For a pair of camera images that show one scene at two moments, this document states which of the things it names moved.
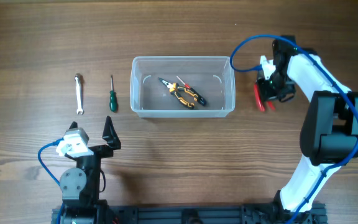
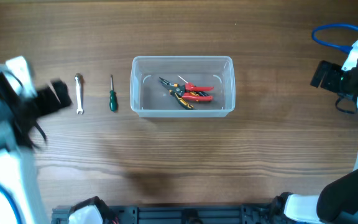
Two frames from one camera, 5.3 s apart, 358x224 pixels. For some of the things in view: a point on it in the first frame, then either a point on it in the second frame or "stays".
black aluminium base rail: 204,214 stays
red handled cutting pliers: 270,103 -> 189,88
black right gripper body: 277,86 -> 336,79
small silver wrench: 79,109 stays
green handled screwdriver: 112,96 stays
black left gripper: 112,140 -> 51,104
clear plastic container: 182,86 stays
